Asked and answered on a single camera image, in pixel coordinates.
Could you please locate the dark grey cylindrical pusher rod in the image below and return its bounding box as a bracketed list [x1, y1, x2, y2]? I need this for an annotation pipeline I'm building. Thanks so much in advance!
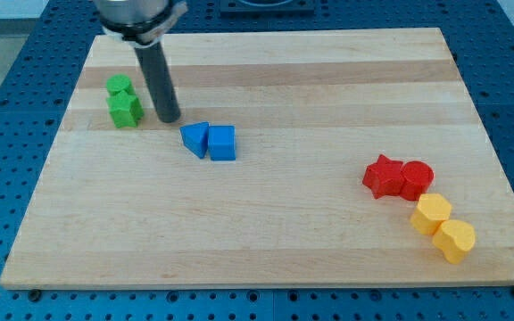
[134, 43, 181, 123]

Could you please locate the blue triangle block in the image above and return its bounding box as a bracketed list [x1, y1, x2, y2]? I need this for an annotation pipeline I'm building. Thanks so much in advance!
[179, 122, 210, 159]

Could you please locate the blue cube block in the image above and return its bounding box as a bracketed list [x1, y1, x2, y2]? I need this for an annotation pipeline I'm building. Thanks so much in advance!
[208, 125, 236, 161]

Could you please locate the green cylinder block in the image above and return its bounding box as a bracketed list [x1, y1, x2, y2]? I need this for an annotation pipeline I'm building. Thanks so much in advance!
[105, 74, 135, 96]

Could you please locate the green star block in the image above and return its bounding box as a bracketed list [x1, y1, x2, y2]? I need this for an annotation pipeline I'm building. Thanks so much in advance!
[106, 91, 144, 128]

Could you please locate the wooden board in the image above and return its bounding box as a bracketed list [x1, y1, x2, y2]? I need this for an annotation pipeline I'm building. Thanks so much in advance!
[0, 28, 514, 290]

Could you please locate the red star block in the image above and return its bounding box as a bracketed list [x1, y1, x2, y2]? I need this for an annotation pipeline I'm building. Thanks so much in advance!
[362, 154, 405, 199]

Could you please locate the red cylinder block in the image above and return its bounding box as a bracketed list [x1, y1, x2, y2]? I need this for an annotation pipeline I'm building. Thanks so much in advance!
[399, 160, 435, 201]

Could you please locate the yellow hexagon block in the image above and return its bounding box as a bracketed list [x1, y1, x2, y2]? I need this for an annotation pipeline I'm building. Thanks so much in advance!
[410, 193, 452, 235]

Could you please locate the yellow heart block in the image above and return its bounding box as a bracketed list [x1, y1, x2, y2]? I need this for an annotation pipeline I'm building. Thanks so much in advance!
[432, 219, 477, 265]

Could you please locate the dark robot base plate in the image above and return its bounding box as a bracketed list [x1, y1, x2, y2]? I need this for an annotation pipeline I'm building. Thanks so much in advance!
[218, 0, 316, 16]

